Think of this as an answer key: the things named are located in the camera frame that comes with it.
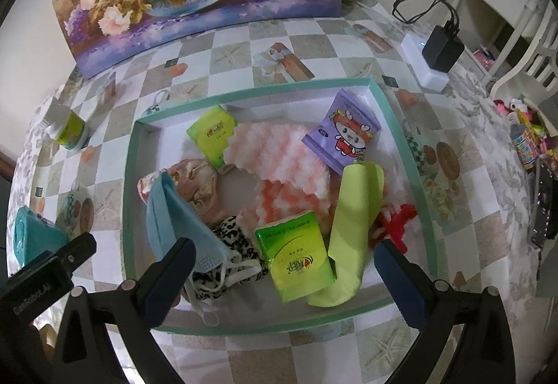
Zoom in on small pink toy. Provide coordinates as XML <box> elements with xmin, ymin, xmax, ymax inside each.
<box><xmin>473</xmin><ymin>46</ymin><xmax>495</xmax><ymax>71</ymax></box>

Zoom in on black charger cable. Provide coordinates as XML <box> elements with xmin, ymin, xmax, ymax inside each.
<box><xmin>391</xmin><ymin>0</ymin><xmax>460</xmax><ymax>31</ymax></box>

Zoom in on white power strip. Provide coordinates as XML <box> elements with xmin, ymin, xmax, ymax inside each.
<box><xmin>401</xmin><ymin>33</ymin><xmax>451</xmax><ymax>95</ymax></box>

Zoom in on teal rimmed white box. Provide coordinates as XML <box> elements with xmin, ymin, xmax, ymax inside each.
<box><xmin>121</xmin><ymin>77</ymin><xmax>439</xmax><ymax>334</ymax></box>

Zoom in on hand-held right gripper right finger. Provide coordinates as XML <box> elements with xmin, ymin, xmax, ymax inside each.
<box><xmin>372</xmin><ymin>239</ymin><xmax>517</xmax><ymax>384</ymax></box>

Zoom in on purple tissue packet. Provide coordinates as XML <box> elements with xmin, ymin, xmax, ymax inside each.
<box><xmin>302</xmin><ymin>90</ymin><xmax>382</xmax><ymax>175</ymax></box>

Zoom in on teal plastic box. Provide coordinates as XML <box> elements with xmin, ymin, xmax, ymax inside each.
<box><xmin>9</xmin><ymin>205</ymin><xmax>70</xmax><ymax>276</ymax></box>

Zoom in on pink floral cloth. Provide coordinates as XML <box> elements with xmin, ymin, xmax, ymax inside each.
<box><xmin>137</xmin><ymin>157</ymin><xmax>219</xmax><ymax>228</ymax></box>

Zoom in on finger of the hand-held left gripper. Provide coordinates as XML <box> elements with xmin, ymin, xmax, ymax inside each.
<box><xmin>6</xmin><ymin>233</ymin><xmax>97</xmax><ymax>281</ymax></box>

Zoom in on green tissue packet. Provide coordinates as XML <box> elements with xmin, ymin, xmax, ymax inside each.
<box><xmin>254</xmin><ymin>211</ymin><xmax>338</xmax><ymax>304</ymax></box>
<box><xmin>186</xmin><ymin>105</ymin><xmax>238</xmax><ymax>169</ymax></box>

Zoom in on blue face mask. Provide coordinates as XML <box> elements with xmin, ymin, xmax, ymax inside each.
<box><xmin>145</xmin><ymin>172</ymin><xmax>262</xmax><ymax>328</ymax></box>

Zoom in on yellow green cloth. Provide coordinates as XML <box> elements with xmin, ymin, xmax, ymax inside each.
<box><xmin>307</xmin><ymin>161</ymin><xmax>386</xmax><ymax>308</ymax></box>

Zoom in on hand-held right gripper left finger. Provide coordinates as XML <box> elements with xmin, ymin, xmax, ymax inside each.
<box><xmin>51</xmin><ymin>237</ymin><xmax>197</xmax><ymax>384</ymax></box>

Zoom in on white bottle with green label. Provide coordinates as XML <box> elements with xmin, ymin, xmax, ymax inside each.
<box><xmin>46</xmin><ymin>96</ymin><xmax>90</xmax><ymax>151</ymax></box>

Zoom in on pink white fuzzy towel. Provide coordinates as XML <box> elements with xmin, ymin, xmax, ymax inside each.
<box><xmin>222</xmin><ymin>121</ymin><xmax>345</xmax><ymax>236</ymax></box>

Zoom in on leopard print scrunchie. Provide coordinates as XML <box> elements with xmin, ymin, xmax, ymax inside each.
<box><xmin>192</xmin><ymin>215</ymin><xmax>271</xmax><ymax>302</ymax></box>

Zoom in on pile of small toys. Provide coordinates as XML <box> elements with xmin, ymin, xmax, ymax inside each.
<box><xmin>492</xmin><ymin>94</ymin><xmax>558</xmax><ymax>167</ymax></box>

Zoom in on colourful puzzle toy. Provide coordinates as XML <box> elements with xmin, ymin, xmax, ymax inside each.
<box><xmin>510</xmin><ymin>125</ymin><xmax>541</xmax><ymax>169</ymax></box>

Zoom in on black charger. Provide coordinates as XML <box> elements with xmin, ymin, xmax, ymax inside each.
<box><xmin>424</xmin><ymin>24</ymin><xmax>465</xmax><ymax>73</ymax></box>

